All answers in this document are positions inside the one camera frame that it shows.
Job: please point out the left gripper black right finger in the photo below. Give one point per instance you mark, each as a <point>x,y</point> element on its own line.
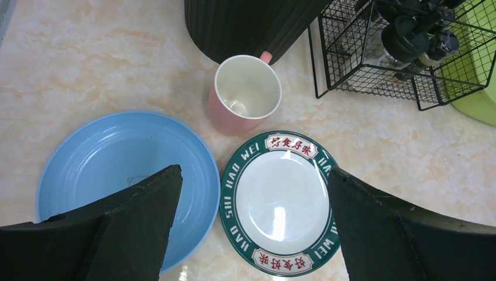
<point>384,237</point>

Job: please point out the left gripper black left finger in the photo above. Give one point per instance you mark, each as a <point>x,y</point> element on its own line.
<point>123,236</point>

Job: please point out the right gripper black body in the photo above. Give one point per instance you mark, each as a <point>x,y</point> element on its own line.
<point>420,11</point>

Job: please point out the spice jar black lid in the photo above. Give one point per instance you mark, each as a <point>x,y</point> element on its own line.
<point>398,44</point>
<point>443,45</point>

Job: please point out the green plastic basin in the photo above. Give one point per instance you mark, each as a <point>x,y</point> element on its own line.
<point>474,64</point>

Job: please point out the blue plastic plate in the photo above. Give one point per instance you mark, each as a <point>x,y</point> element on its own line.
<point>119,150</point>

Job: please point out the white plate with blue rim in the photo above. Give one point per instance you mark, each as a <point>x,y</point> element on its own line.
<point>275,207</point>

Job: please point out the pink ceramic mug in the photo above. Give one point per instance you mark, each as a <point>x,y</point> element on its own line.
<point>245,92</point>

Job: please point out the black plastic waste bin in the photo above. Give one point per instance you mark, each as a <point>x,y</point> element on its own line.
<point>225,28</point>

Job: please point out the black wire mesh rack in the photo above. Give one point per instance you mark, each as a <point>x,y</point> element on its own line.
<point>345,30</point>

